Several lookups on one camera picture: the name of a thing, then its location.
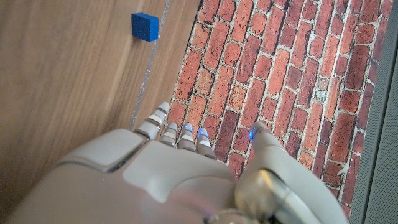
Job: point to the grey tape outline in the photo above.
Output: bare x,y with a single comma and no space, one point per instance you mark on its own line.
150,65

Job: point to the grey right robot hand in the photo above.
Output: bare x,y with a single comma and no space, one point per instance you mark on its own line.
155,180

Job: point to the printed brick backdrop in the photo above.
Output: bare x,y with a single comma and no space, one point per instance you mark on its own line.
280,77

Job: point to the small blue block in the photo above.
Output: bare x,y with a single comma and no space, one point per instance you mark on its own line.
144,27

